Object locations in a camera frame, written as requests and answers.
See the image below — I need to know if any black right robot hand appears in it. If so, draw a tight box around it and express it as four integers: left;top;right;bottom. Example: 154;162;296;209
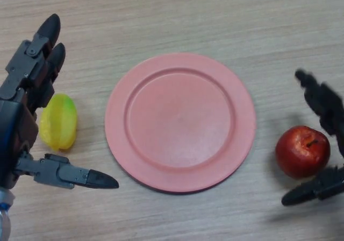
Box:
281;69;344;206

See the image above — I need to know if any red apple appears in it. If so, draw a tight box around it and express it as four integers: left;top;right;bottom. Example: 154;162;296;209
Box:
275;125;331;180

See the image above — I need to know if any yellow green starfruit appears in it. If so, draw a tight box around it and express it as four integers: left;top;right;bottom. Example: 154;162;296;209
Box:
39;93;78;152

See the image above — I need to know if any pink round plate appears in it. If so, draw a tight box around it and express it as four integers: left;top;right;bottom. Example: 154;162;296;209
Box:
104;52;256;194

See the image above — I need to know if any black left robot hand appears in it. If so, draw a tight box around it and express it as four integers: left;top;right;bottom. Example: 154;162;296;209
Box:
0;13;120;190

